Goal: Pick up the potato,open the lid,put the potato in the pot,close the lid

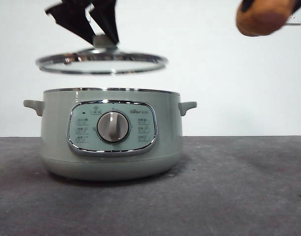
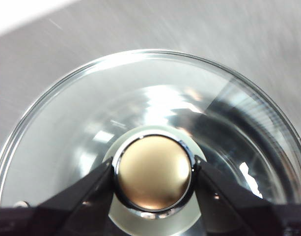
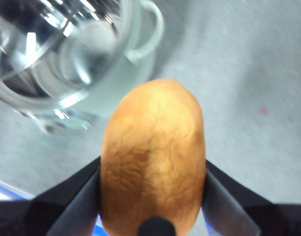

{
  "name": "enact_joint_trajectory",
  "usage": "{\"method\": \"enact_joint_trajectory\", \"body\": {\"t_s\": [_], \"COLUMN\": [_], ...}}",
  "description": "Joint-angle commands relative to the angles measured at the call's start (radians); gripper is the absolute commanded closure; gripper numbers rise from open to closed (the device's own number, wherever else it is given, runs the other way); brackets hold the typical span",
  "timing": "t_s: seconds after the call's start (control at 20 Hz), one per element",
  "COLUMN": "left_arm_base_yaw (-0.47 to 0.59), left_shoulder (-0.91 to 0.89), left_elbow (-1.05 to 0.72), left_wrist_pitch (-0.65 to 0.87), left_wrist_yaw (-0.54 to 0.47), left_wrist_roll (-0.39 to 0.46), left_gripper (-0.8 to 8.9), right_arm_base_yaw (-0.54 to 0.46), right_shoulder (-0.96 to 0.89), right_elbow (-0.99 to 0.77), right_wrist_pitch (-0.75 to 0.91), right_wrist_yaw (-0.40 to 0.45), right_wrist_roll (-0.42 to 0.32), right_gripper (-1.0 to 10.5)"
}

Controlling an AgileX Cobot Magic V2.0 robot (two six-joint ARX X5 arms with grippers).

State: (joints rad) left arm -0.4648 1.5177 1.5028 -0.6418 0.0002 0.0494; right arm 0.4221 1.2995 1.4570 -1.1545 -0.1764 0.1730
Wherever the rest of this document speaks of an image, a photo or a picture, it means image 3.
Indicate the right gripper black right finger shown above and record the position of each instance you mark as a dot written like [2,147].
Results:
[251,216]

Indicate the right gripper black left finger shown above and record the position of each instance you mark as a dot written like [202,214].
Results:
[54,214]

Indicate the brown potato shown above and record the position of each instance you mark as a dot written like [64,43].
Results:
[152,147]

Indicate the glass lid with green knob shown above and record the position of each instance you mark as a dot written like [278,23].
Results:
[42,49]

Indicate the pale green electric pot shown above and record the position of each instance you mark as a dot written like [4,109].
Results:
[123,81]

